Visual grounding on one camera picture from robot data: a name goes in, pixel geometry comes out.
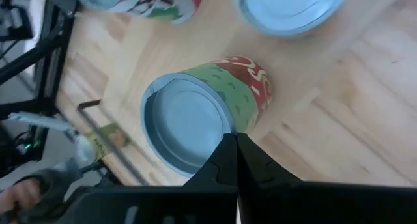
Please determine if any person's hand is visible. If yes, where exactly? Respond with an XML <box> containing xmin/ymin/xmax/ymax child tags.
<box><xmin>0</xmin><ymin>177</ymin><xmax>42</xmax><ymax>223</ymax></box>

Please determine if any short blue can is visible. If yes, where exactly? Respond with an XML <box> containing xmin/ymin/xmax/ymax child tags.
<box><xmin>233</xmin><ymin>0</ymin><xmax>351</xmax><ymax>40</ymax></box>

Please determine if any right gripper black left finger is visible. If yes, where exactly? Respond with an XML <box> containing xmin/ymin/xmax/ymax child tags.
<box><xmin>183</xmin><ymin>133</ymin><xmax>239</xmax><ymax>189</ymax></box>

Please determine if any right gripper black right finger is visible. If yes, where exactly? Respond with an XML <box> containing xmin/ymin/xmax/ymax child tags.
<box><xmin>237</xmin><ymin>133</ymin><xmax>304</xmax><ymax>224</ymax></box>

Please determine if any green and red can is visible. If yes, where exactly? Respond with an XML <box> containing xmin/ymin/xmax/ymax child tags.
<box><xmin>139</xmin><ymin>55</ymin><xmax>273</xmax><ymax>179</ymax></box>

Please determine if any black aluminium table frame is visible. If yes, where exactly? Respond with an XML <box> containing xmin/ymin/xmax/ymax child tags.
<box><xmin>0</xmin><ymin>0</ymin><xmax>79</xmax><ymax>120</ymax></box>

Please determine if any black device green light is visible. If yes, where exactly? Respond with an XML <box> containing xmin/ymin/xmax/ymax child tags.
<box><xmin>0</xmin><ymin>124</ymin><xmax>49</xmax><ymax>178</ymax></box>

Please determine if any green oranges can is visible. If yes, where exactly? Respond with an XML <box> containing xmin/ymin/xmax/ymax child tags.
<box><xmin>74</xmin><ymin>122</ymin><xmax>133</xmax><ymax>163</ymax></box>

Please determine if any pineapple picture can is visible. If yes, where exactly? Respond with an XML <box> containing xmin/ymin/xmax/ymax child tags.
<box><xmin>73</xmin><ymin>0</ymin><xmax>205</xmax><ymax>25</ymax></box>

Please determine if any light wooden shelf black frame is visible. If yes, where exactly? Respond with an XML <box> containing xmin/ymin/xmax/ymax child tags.
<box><xmin>54</xmin><ymin>0</ymin><xmax>407</xmax><ymax>188</ymax></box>

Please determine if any person's forearm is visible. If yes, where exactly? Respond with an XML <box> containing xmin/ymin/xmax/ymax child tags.
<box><xmin>12</xmin><ymin>158</ymin><xmax>86</xmax><ymax>224</ymax></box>

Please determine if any light grey bar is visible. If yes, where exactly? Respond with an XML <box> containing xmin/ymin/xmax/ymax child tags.
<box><xmin>7</xmin><ymin>111</ymin><xmax>79</xmax><ymax>134</ymax></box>

